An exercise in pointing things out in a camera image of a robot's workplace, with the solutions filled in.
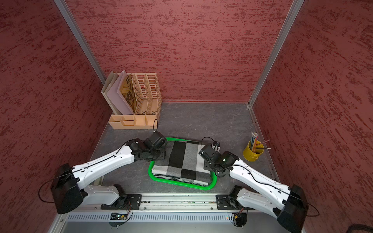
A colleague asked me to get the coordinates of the grey black checked scarf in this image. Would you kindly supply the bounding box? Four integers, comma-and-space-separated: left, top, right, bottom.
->
151, 141, 213, 186

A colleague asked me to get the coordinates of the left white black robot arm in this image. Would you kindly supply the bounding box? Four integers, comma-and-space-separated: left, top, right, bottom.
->
49, 131, 168, 214

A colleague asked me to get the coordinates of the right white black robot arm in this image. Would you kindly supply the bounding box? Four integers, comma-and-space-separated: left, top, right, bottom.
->
199, 145, 311, 233

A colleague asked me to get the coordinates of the green plastic basket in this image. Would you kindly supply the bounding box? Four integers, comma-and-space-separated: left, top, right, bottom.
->
148, 136, 218, 191

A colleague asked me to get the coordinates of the yellow pencil cup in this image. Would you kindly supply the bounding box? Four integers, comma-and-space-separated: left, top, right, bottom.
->
243, 141, 265, 162

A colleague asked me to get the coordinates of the beige wooden file organizer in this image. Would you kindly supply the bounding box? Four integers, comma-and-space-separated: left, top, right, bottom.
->
101, 72, 162, 130

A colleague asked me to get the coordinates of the brown patterned book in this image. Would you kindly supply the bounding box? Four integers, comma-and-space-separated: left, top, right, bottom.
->
119, 74, 137, 113

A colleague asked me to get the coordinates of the lilac folder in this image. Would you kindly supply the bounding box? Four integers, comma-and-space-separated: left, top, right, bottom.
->
104, 70, 134, 115

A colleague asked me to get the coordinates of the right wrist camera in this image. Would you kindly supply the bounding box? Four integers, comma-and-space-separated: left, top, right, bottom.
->
212, 141, 220, 151

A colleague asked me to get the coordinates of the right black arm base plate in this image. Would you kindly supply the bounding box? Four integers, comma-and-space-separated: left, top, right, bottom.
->
216, 195, 240, 210

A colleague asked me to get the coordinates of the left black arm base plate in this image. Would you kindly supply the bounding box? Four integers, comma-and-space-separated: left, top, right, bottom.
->
101, 194, 142, 210

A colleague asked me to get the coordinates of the aluminium front rail frame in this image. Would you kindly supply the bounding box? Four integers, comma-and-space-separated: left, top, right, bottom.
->
49, 193, 283, 233

